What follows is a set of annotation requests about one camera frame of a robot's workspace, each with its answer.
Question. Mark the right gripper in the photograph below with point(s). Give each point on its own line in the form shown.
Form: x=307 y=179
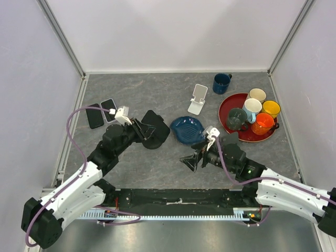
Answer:
x=191 y=160

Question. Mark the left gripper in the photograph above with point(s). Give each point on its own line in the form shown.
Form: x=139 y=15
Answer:
x=142 y=130

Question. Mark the purple case phone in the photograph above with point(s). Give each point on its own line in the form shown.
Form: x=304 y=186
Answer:
x=109 y=105

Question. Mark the black phone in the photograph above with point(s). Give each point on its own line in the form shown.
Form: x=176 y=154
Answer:
x=95 y=118

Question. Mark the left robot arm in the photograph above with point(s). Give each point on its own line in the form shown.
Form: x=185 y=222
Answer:
x=44 y=220

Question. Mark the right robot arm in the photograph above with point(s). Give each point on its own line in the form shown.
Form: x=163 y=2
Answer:
x=263 y=185

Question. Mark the white phone stand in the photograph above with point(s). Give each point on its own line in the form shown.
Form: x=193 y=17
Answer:
x=198 y=99

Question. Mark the blue leaf dish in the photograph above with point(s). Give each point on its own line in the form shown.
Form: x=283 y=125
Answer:
x=187 y=130

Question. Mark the dark green glass mug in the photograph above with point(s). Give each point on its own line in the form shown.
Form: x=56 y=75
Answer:
x=236 y=120

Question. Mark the red round tray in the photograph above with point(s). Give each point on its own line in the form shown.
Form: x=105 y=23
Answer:
x=237 y=101

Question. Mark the light blue mug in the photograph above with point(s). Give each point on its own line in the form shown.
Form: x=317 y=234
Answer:
x=252 y=107

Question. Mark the orange mug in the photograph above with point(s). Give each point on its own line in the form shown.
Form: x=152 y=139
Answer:
x=264 y=123

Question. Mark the dark blue mug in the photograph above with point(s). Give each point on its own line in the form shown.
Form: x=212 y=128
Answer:
x=221 y=82

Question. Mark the cream mug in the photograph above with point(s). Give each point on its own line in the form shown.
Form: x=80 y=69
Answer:
x=257 y=94

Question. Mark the yellow mug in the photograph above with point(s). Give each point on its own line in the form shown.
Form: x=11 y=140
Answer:
x=271 y=107

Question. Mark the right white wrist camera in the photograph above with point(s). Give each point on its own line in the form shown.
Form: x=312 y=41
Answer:
x=211 y=133

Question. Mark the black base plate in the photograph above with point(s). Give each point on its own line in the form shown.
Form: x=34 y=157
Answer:
x=178 y=202

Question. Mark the slotted cable duct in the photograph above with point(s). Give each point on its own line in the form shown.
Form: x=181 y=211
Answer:
x=104 y=215

